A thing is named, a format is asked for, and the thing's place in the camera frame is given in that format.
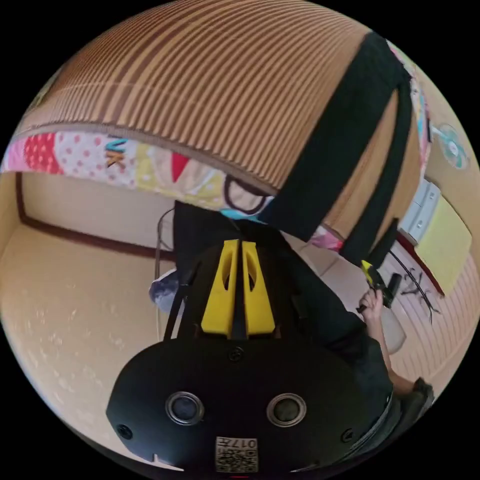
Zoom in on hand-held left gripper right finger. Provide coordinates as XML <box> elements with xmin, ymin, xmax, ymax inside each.
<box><xmin>241</xmin><ymin>241</ymin><xmax>276</xmax><ymax>336</ymax></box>

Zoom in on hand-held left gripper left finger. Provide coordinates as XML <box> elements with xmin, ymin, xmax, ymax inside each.
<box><xmin>200</xmin><ymin>239</ymin><xmax>240</xmax><ymax>335</ymax></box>

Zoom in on black pants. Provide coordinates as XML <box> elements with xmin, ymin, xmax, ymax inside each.
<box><xmin>173</xmin><ymin>31</ymin><xmax>414</xmax><ymax>354</ymax></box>

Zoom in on person's right forearm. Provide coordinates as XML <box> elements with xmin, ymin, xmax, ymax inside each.
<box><xmin>366</xmin><ymin>316</ymin><xmax>418</xmax><ymax>395</ymax></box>

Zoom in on person's right hand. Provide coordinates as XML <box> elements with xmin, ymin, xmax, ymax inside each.
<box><xmin>356</xmin><ymin>289</ymin><xmax>388</xmax><ymax>324</ymax></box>

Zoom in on white drawer cabinet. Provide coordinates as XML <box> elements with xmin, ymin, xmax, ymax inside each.
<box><xmin>398</xmin><ymin>179</ymin><xmax>443</xmax><ymax>245</ymax></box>

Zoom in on person's body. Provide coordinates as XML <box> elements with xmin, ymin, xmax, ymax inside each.
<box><xmin>350</xmin><ymin>331</ymin><xmax>437</xmax><ymax>464</ymax></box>

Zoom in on green standing fan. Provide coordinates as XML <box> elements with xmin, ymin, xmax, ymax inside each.
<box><xmin>430</xmin><ymin>122</ymin><xmax>470</xmax><ymax>170</ymax></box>

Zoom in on bed with woven striped mat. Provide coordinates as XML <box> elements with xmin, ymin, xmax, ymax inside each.
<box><xmin>0</xmin><ymin>0</ymin><xmax>433</xmax><ymax>253</ymax></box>

